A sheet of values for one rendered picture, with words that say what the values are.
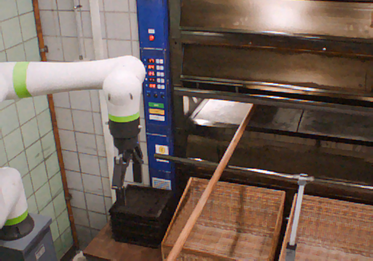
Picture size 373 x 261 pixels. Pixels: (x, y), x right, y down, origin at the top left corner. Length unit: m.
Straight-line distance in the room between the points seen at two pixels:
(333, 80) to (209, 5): 0.70
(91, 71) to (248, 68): 1.09
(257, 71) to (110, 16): 0.84
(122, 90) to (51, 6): 1.53
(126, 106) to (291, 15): 1.14
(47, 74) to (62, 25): 1.28
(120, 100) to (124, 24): 1.26
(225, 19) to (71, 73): 1.05
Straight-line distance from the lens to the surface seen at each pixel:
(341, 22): 2.18
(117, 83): 1.26
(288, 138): 2.41
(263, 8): 2.23
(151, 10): 2.36
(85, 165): 3.02
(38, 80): 1.45
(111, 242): 2.66
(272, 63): 2.28
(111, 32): 2.54
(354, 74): 2.25
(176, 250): 1.61
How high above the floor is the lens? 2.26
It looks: 25 degrees down
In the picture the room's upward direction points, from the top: 2 degrees counter-clockwise
